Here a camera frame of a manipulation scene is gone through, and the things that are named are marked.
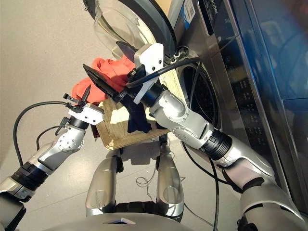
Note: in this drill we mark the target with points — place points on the orange cloth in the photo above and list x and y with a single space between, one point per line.
108 69

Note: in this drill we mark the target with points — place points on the blue cloth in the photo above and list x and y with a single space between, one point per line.
137 115

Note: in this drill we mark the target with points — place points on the round glass washing machine door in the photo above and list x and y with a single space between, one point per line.
156 26

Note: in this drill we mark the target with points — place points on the pale woven basket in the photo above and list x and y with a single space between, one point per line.
115 134

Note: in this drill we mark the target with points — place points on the grey washing machine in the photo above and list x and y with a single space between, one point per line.
216 36

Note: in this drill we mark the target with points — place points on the silver robot leg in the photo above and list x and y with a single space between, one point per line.
101 187
169 180

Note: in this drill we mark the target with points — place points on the silver robot torso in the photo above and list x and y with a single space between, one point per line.
120 223

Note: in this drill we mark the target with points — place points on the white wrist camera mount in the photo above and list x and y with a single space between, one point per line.
151 57
89 114

